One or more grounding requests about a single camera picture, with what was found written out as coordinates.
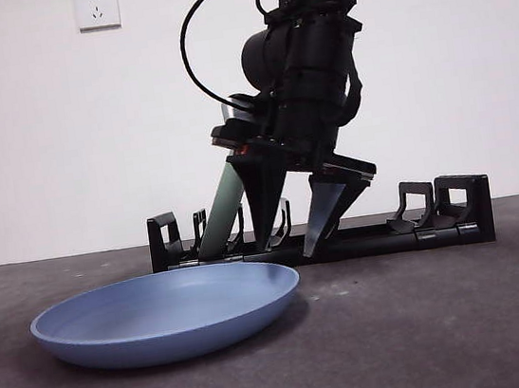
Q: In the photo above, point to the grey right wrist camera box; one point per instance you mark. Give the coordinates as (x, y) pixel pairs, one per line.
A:
(238, 108)

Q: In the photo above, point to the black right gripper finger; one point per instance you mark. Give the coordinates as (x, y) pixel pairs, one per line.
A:
(324, 209)
(260, 184)

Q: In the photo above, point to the blue round plate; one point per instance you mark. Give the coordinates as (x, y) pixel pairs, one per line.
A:
(167, 330)

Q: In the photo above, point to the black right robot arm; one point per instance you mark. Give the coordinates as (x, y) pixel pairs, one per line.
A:
(321, 42)

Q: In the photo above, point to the green round plate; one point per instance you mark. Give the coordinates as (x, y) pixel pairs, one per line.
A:
(222, 199)

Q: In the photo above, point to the black plate rack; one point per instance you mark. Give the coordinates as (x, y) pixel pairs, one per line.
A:
(390, 243)

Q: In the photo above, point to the white wall socket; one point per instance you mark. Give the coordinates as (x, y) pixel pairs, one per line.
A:
(97, 8)

